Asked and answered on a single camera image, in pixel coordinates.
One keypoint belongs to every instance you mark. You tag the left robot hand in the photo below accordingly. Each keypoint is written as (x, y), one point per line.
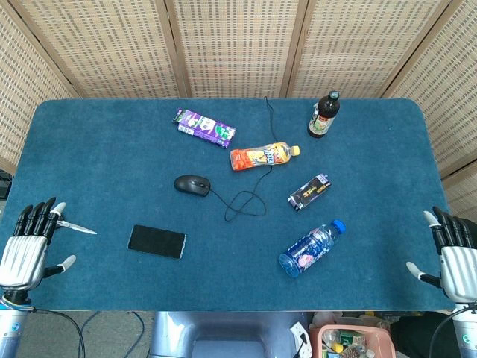
(23, 253)

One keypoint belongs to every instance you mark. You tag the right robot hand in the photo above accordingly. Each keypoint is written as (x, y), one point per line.
(454, 261)

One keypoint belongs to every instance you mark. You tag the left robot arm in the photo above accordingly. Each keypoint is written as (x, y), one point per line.
(11, 324)

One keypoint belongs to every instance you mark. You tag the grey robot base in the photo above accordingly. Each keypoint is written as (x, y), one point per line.
(227, 335)

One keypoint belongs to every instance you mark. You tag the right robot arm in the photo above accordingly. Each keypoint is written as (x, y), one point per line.
(466, 332)

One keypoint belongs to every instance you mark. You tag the silver scissors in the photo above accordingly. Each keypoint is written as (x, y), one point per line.
(76, 226)

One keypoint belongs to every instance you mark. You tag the pink plastic basket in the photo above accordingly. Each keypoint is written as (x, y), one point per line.
(354, 341)

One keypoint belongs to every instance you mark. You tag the black smartphone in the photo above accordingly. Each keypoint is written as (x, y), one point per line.
(157, 241)

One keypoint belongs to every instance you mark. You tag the blue water bottle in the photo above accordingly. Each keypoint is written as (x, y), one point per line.
(311, 249)

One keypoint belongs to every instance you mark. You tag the dark purple drink carton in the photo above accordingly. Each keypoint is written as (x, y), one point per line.
(310, 192)

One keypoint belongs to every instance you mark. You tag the white power strip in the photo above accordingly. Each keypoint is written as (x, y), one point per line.
(301, 337)

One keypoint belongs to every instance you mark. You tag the black computer mouse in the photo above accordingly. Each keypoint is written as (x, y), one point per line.
(192, 185)

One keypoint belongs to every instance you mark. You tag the dark glass sauce bottle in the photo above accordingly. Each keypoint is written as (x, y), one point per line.
(323, 117)

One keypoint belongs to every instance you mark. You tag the blue table mat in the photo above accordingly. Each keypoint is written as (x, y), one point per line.
(238, 223)

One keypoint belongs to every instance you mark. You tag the orange juice bottle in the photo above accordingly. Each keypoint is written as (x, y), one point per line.
(261, 156)

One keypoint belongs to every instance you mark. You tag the purple snack box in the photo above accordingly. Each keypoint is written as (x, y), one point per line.
(205, 128)

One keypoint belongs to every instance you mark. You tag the woven bamboo folding screen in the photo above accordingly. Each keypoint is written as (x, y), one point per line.
(238, 44)

